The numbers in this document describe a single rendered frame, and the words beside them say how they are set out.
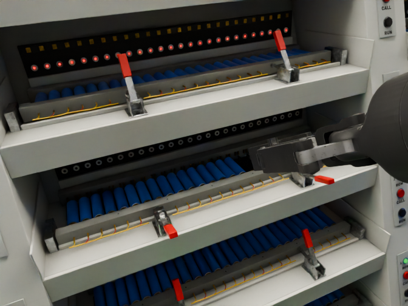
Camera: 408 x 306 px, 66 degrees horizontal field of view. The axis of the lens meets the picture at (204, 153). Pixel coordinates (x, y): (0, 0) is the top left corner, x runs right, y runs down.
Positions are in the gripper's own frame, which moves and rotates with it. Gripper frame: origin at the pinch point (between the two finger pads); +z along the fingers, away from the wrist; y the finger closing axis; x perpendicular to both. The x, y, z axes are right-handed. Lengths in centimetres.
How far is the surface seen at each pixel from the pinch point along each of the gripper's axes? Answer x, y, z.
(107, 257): 8.4, 22.4, 16.0
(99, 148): -7.0, 19.5, 13.2
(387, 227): 21.8, -30.3, 17.9
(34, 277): 7.6, 31.9, 15.7
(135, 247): 8.4, 18.2, 16.1
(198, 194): 4.1, 5.7, 19.3
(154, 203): 3.3, 13.3, 19.9
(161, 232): 7.5, 14.0, 16.0
